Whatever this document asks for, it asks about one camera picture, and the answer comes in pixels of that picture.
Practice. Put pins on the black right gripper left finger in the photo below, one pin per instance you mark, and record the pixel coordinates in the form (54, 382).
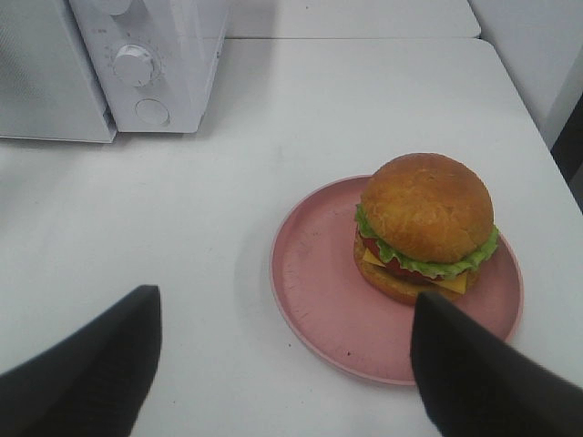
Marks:
(94, 382)

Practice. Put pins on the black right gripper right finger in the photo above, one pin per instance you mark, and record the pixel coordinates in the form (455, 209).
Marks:
(473, 384)

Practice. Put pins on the pink round plate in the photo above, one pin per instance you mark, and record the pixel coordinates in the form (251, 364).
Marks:
(326, 301)

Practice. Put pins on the burger with lettuce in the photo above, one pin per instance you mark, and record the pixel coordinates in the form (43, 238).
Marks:
(424, 222)

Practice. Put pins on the round white door button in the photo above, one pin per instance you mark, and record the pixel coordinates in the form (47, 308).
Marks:
(152, 112)

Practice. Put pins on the white microwave door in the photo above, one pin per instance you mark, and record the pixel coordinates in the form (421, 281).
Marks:
(49, 88)

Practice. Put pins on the white timer knob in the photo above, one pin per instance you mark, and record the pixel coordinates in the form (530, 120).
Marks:
(134, 65)

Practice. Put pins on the white microwave oven body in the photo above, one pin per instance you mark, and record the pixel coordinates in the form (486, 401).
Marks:
(184, 37)

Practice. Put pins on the upper white power knob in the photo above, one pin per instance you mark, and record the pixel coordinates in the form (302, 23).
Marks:
(116, 7)

